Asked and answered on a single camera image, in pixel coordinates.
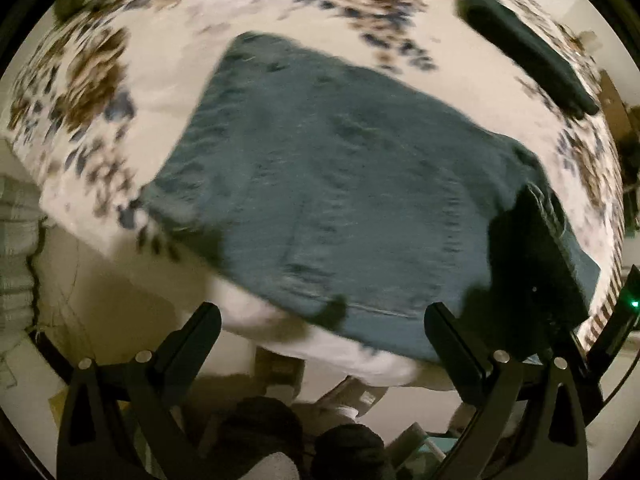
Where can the white slipper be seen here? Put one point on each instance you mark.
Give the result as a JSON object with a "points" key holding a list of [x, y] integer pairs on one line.
{"points": [[352, 397]]}

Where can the brown wooden furniture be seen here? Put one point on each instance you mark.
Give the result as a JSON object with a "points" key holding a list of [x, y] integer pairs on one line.
{"points": [[616, 105]]}

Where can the blue denim pants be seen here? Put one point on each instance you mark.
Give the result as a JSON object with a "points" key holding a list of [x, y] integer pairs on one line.
{"points": [[350, 185]]}

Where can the dark folded cloth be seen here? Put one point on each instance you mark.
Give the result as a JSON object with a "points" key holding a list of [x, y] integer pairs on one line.
{"points": [[525, 40]]}

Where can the pale striped cloth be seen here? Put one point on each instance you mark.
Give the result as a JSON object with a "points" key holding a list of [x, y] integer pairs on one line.
{"points": [[17, 250]]}

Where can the dark shoe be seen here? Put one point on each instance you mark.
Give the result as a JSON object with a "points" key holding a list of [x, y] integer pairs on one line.
{"points": [[350, 452], [260, 435]]}

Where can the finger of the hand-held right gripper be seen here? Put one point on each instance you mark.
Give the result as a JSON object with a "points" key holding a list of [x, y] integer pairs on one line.
{"points": [[530, 270]]}

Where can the floral white bed sheet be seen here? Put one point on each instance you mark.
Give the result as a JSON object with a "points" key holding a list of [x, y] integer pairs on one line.
{"points": [[175, 60]]}

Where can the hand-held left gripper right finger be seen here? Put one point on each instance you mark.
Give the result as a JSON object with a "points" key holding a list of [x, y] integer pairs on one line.
{"points": [[444, 334]]}

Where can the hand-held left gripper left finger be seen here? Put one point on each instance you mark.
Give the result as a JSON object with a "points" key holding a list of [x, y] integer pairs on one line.
{"points": [[201, 329]]}

